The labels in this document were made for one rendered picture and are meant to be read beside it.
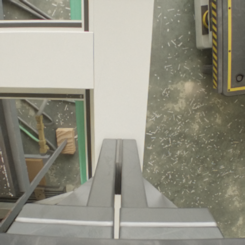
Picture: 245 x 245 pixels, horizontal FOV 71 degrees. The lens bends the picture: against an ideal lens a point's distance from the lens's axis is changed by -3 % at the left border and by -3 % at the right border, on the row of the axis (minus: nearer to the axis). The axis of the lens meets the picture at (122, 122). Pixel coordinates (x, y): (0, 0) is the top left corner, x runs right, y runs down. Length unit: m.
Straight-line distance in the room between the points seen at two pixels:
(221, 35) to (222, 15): 0.07
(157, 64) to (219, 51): 0.38
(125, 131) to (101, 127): 0.02
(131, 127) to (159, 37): 0.98
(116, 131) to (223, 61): 0.75
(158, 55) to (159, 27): 0.15
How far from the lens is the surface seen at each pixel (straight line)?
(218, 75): 0.86
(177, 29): 1.14
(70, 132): 1.14
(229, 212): 1.75
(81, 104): 0.22
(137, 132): 0.15
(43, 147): 1.00
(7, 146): 0.66
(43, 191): 1.05
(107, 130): 0.15
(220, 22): 0.86
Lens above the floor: 1.08
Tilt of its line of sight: 72 degrees down
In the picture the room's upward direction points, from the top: 180 degrees clockwise
